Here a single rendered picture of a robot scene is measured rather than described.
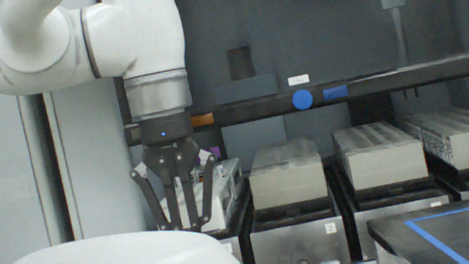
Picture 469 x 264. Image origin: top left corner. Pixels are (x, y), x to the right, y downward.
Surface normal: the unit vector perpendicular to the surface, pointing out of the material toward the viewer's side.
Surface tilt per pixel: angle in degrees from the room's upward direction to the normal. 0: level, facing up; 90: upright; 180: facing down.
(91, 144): 90
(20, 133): 90
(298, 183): 90
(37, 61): 119
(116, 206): 90
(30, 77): 150
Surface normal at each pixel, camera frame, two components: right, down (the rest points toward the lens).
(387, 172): -0.06, 0.07
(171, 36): 0.75, -0.04
